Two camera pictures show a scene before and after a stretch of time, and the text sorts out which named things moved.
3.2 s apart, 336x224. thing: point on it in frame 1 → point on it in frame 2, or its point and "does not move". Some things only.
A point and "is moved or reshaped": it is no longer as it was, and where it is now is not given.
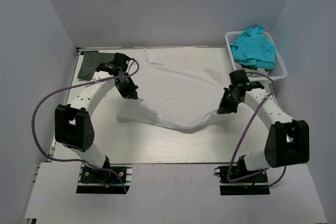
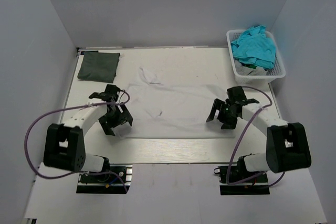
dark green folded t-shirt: (91, 61) does not move
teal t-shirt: (252, 47) does not move
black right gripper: (224, 105) → (230, 124)
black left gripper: (130, 93) → (125, 114)
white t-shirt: (179, 87) is moved or reshaped
